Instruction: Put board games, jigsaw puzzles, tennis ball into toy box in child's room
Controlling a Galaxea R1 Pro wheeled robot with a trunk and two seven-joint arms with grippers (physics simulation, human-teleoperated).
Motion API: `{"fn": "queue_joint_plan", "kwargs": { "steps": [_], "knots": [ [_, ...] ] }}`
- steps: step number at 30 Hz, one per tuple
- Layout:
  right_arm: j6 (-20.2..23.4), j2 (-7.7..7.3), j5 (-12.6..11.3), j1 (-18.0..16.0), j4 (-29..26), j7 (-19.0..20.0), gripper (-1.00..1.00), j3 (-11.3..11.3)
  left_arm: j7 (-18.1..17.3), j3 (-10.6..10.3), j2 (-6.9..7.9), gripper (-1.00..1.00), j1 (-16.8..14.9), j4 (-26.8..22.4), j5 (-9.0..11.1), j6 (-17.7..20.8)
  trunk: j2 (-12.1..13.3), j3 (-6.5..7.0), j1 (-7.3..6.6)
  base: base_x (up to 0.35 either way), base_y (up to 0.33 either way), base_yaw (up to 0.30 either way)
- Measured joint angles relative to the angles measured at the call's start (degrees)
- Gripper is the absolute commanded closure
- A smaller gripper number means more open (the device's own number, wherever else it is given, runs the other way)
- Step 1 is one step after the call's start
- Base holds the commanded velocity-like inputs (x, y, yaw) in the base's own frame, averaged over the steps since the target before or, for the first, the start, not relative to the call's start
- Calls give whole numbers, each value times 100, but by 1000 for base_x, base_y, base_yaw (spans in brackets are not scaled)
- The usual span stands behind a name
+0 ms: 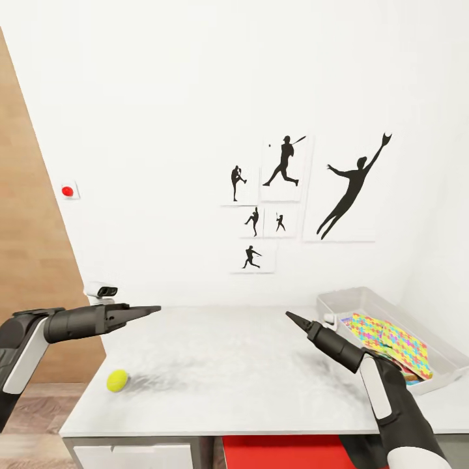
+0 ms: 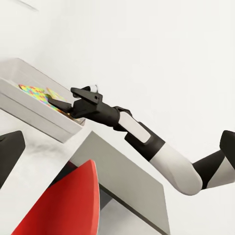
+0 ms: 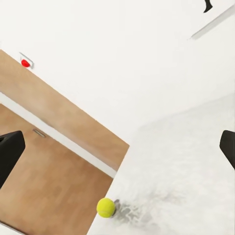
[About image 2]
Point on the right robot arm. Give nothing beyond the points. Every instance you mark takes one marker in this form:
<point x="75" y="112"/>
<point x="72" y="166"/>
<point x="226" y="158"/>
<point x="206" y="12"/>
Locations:
<point x="211" y="171"/>

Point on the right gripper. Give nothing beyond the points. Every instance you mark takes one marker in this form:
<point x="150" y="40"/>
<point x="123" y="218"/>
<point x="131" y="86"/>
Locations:
<point x="89" y="106"/>

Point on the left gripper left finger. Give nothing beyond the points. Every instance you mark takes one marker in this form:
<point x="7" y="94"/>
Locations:
<point x="12" y="145"/>

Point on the toy box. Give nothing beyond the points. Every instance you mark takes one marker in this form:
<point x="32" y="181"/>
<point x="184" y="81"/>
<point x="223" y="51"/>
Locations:
<point x="31" y="110"/>

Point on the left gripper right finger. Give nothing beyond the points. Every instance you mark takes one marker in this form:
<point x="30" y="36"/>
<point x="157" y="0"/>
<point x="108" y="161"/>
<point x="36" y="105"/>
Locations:
<point x="227" y="146"/>

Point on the jigsaw puzzle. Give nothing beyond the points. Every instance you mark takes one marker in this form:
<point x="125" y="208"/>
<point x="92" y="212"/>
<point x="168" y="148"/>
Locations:
<point x="55" y="95"/>
<point x="39" y="94"/>

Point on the desk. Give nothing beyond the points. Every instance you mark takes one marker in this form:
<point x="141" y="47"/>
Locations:
<point x="132" y="202"/>

